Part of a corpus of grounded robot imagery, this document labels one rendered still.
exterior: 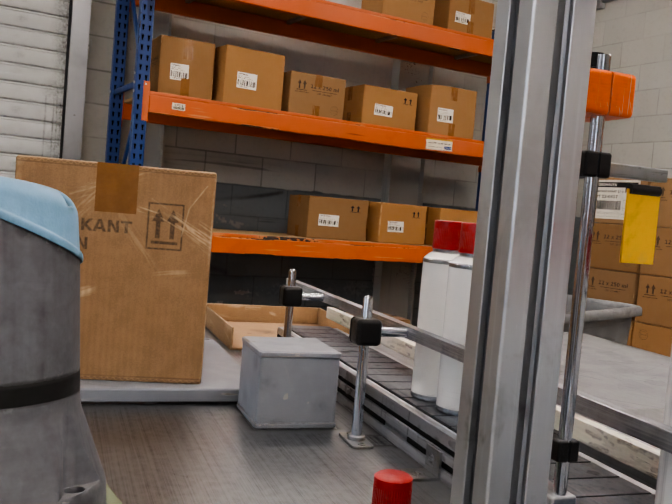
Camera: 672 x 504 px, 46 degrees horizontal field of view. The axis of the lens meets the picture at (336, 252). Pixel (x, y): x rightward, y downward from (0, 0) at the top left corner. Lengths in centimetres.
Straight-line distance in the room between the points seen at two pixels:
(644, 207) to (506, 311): 18
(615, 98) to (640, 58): 604
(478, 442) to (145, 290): 59
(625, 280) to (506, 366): 392
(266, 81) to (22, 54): 136
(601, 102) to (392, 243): 435
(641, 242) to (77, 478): 44
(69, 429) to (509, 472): 29
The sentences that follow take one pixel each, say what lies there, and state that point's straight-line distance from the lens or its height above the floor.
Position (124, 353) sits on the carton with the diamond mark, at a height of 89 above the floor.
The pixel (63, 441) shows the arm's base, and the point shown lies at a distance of 56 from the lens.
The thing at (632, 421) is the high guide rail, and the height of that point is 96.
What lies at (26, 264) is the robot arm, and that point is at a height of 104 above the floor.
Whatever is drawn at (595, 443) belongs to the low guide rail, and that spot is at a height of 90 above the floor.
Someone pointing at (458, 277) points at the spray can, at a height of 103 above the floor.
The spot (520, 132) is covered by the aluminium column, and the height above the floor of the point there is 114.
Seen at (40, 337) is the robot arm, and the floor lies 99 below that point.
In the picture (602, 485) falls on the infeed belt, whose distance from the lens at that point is 70.
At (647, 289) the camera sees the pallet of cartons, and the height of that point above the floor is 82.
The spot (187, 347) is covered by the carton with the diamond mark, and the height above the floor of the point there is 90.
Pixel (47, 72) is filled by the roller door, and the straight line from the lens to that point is 482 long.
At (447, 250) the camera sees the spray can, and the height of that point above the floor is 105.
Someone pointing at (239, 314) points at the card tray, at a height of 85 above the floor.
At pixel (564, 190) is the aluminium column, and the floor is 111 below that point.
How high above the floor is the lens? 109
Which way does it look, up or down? 3 degrees down
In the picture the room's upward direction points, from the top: 5 degrees clockwise
